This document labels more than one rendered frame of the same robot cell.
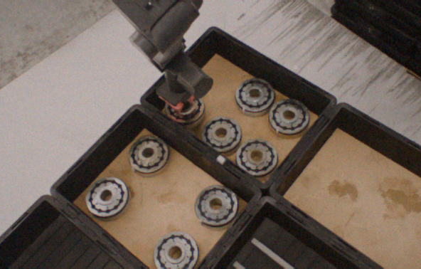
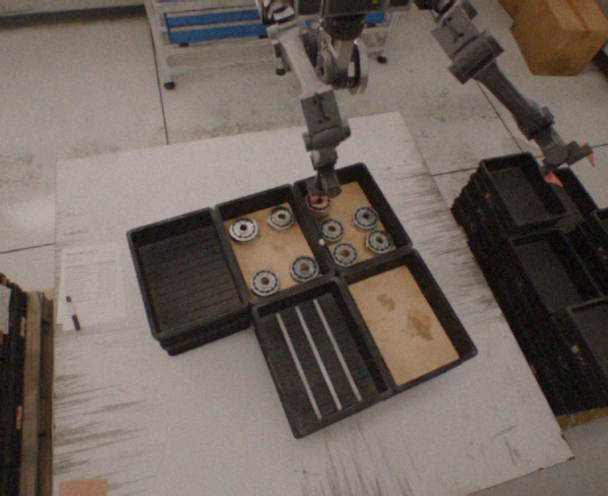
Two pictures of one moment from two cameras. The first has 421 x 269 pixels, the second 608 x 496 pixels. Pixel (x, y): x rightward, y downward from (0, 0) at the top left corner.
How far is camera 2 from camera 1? 0.28 m
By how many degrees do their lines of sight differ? 6
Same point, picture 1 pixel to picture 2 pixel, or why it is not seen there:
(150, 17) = (317, 127)
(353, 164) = (401, 290)
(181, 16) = (334, 135)
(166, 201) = (275, 250)
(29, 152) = (212, 182)
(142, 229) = (253, 259)
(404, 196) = (420, 325)
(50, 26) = (267, 117)
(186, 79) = (326, 181)
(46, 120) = (232, 169)
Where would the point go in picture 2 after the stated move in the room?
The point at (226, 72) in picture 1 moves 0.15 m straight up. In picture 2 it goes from (356, 195) to (364, 171)
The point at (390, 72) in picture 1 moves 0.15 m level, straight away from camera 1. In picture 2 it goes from (461, 253) to (485, 235)
